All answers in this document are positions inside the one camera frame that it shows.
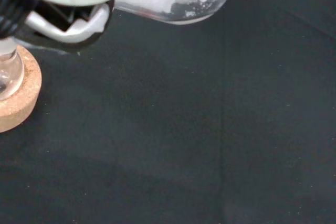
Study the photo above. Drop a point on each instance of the small glass round-bottom flask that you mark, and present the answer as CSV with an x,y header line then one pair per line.
x,y
10,77

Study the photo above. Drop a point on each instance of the black bench cloth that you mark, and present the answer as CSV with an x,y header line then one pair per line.
x,y
183,129

